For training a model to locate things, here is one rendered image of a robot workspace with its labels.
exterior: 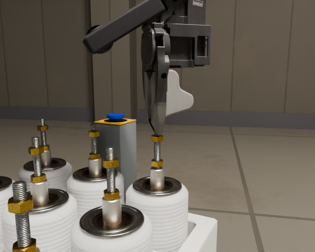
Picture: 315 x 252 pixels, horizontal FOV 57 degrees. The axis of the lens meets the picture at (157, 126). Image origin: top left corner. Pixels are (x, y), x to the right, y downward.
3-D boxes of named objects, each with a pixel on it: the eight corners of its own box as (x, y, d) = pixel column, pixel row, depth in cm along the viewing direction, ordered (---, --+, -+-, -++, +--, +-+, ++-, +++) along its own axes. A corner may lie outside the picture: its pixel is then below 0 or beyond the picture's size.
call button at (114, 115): (103, 123, 66) (103, 114, 66) (113, 120, 70) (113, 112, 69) (118, 124, 65) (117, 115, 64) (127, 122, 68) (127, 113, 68)
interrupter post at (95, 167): (93, 180, 48) (93, 160, 48) (85, 176, 50) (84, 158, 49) (105, 176, 50) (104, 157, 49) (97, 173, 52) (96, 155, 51)
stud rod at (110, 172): (117, 208, 34) (115, 146, 33) (114, 212, 33) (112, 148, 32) (109, 207, 35) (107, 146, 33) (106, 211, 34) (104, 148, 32)
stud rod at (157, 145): (152, 175, 44) (152, 126, 43) (155, 173, 45) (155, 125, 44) (158, 176, 44) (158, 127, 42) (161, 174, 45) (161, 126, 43)
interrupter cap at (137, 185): (149, 203, 40) (149, 198, 39) (123, 186, 46) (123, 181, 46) (192, 191, 44) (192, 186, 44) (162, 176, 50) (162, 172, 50)
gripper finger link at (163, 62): (170, 102, 38) (169, 32, 37) (158, 102, 37) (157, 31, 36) (160, 101, 42) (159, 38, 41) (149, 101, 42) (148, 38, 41)
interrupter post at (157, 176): (155, 192, 43) (155, 171, 42) (146, 187, 45) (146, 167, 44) (168, 189, 44) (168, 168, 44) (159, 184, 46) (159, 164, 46)
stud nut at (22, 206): (13, 216, 21) (12, 205, 21) (3, 209, 22) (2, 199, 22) (38, 207, 23) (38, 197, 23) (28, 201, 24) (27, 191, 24)
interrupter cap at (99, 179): (89, 188, 45) (89, 184, 44) (63, 177, 50) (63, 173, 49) (126, 176, 50) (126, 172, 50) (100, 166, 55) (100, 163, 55)
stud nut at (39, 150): (27, 155, 37) (26, 148, 37) (30, 151, 39) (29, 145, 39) (43, 154, 38) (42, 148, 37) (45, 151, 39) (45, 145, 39)
